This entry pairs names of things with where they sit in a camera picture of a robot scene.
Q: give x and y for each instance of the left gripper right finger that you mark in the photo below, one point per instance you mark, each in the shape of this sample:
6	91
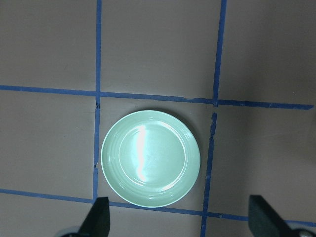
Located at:
264	221

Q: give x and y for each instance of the green plate near left arm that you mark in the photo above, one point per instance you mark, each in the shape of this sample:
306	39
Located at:
150	159

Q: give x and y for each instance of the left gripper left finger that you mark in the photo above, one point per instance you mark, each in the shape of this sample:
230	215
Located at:
97	222

